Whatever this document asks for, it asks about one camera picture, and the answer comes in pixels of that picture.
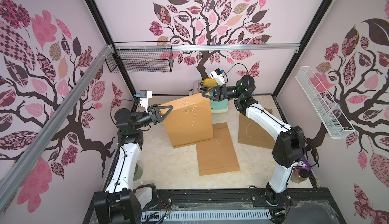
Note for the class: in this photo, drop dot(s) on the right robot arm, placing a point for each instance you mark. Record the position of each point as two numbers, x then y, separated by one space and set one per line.
289 145

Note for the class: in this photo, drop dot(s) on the white wire basket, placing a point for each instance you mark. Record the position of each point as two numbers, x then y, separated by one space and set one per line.
328 110

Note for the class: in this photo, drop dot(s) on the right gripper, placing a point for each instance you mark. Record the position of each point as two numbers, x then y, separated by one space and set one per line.
220 91

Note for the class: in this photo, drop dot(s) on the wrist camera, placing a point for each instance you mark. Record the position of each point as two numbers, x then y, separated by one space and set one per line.
219 76
142 99

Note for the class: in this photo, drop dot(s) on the colourful patterned bag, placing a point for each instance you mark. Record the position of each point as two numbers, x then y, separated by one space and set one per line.
305 164

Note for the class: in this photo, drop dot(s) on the yellow bread slice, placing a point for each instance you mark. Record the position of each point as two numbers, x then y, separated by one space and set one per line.
209 82

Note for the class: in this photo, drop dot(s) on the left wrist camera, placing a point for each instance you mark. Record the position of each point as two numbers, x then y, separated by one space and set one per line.
142 99

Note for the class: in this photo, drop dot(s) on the glass jar with dark lid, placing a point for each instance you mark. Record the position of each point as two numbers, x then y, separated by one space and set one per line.
299 175

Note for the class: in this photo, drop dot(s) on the white slotted cable duct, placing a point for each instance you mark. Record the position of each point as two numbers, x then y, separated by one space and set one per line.
151 217

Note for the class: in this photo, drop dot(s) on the mint green toaster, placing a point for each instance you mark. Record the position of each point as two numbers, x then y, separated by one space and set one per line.
216 107

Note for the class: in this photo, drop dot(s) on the brown file bag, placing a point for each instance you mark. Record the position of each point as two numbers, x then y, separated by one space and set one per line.
190 121
250 133
217 155

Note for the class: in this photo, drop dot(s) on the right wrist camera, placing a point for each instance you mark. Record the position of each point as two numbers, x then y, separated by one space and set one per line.
219 76

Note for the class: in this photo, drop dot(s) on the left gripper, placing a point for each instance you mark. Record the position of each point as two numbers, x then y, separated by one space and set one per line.
153 112

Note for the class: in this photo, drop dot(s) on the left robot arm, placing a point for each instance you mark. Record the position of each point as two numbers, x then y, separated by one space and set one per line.
119 202

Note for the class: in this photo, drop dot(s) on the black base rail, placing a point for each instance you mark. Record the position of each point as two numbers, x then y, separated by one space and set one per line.
300 206

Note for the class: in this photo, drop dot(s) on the black wire basket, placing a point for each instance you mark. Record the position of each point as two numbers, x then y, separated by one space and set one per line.
141 57

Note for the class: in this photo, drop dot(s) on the green cup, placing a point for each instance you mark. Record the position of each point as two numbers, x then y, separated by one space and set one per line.
137 173

